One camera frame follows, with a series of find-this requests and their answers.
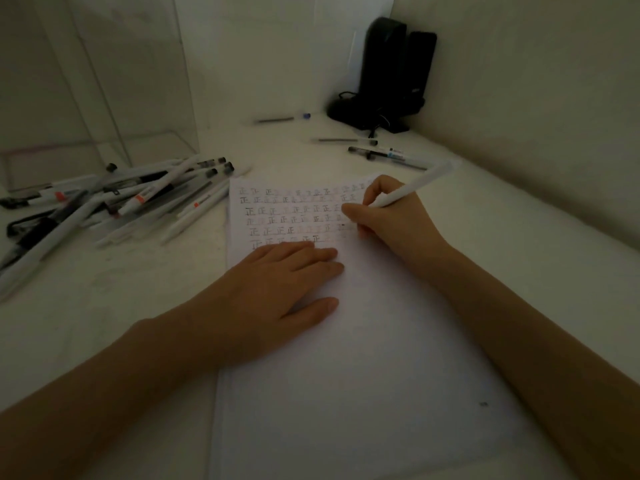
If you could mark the white paper sheet with marks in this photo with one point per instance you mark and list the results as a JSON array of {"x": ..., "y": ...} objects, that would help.
[{"x": 360, "y": 374}]

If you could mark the clear acrylic box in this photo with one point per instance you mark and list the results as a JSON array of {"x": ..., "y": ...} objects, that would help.
[{"x": 100, "y": 84}]

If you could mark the grey pen with blue cap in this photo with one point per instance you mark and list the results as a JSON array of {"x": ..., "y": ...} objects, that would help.
[{"x": 280, "y": 119}]

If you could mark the person's right thumb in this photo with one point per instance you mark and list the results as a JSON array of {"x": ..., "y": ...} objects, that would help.
[{"x": 357, "y": 214}]

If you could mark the thin grey pen refill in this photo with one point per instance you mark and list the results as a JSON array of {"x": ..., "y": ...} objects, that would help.
[{"x": 410, "y": 164}]

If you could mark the white pen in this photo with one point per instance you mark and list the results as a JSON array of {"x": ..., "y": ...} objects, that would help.
[{"x": 420, "y": 184}]

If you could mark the thin grey pen black tip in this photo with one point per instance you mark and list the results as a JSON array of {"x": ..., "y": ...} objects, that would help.
[{"x": 345, "y": 140}]

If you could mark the person's right hand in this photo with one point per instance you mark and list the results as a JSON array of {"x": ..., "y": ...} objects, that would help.
[{"x": 400, "y": 229}]

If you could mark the person's right forearm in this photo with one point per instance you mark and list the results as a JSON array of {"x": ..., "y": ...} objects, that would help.
[{"x": 540, "y": 374}]

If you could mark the pile of white pens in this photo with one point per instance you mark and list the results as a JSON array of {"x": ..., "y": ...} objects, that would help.
[{"x": 125, "y": 204}]

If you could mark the black rectangular box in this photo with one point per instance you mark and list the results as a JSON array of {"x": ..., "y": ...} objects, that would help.
[{"x": 421, "y": 64}]

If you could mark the person's left hand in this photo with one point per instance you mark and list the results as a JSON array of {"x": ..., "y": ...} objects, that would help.
[{"x": 270, "y": 299}]

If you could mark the person's left middle finger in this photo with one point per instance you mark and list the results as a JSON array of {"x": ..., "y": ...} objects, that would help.
[{"x": 315, "y": 255}]

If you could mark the person's left forearm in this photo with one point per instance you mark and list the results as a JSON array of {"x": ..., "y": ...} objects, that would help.
[{"x": 110, "y": 394}]

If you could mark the clear pen with black cap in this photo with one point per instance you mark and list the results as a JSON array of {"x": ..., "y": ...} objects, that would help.
[{"x": 375, "y": 153}]

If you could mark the black rounded desktop device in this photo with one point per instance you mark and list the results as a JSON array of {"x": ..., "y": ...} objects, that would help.
[{"x": 385, "y": 69}]

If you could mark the person's left thumb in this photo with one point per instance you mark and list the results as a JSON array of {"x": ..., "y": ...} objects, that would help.
[{"x": 315, "y": 312}]

